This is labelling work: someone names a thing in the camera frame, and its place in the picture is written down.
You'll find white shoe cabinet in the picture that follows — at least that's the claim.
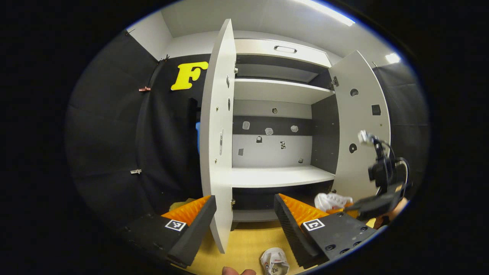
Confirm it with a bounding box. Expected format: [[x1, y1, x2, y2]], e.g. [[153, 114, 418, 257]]
[[199, 18, 392, 254]]

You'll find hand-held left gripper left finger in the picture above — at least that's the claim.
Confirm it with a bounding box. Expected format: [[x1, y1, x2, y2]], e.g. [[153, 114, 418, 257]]
[[115, 195, 217, 269]]

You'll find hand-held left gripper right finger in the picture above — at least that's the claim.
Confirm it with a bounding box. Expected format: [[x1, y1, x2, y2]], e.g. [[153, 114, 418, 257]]
[[274, 194, 387, 270]]

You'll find white cabinet drawer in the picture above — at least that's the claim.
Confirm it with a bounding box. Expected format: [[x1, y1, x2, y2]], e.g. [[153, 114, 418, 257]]
[[234, 38, 332, 68]]

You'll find white cabinet door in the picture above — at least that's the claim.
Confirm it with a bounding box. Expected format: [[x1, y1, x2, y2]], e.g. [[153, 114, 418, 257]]
[[329, 50, 392, 207], [199, 18, 237, 254]]

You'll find black backdrop cloth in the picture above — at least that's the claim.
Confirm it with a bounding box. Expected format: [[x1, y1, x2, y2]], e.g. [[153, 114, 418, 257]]
[[66, 30, 210, 230], [372, 61, 430, 191]]

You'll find white canvas shoe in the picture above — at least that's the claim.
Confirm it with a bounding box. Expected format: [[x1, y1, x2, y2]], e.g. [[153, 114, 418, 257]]
[[314, 192, 353, 212], [260, 247, 290, 275]]

